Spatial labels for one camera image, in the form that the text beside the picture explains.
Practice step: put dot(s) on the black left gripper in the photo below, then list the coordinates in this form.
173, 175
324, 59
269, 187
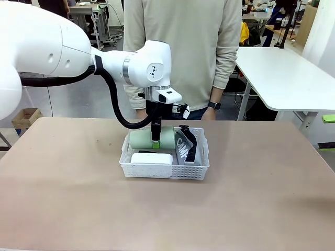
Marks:
157, 109

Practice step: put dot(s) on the right gripper black green finger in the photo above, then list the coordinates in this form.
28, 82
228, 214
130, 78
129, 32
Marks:
327, 146
328, 118

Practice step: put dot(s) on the pale green plastic cup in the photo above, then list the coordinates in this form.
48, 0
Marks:
141, 139

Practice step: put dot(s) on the black stapler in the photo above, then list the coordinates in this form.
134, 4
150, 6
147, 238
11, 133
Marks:
147, 152

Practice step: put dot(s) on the white rectangular box device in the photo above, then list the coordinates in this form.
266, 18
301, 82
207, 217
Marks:
151, 159

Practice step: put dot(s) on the grey CAMPUS pencil case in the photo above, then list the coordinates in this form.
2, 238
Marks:
184, 149

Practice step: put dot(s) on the person's left forearm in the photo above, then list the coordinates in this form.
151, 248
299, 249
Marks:
226, 73

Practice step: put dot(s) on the person's right forearm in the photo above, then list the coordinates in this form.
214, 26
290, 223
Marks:
134, 96

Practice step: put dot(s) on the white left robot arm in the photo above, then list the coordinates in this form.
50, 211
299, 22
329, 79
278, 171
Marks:
39, 47

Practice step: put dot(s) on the white perforated plastic basket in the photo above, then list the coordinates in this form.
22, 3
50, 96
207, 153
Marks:
162, 172

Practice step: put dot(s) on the person's right hand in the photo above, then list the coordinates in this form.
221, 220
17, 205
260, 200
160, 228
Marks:
140, 114

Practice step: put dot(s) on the person's left hand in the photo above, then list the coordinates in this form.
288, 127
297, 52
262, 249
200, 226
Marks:
209, 114

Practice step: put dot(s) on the large white table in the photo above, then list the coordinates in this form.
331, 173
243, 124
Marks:
285, 75

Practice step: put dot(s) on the black smartwatch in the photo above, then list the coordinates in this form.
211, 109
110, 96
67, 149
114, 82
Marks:
214, 105

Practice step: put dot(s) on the brown cardboard board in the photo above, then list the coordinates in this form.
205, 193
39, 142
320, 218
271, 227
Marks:
307, 24

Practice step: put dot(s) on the person's beige sweater torso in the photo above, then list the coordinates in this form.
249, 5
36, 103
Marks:
193, 47

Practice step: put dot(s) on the black tripod stand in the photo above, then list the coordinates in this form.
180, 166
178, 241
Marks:
285, 28

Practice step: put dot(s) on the bystander in white jacket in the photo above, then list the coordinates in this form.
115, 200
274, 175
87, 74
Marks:
277, 14

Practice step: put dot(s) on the yellow bag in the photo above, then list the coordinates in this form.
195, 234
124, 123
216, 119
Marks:
245, 32

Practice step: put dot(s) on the grey metal workbench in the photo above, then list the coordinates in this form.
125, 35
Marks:
96, 26

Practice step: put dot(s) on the small cardboard box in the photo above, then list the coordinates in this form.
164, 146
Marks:
26, 117

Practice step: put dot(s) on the bystander in black trousers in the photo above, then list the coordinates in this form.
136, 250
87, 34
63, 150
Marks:
56, 8

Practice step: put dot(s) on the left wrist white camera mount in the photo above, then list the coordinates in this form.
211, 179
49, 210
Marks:
183, 109

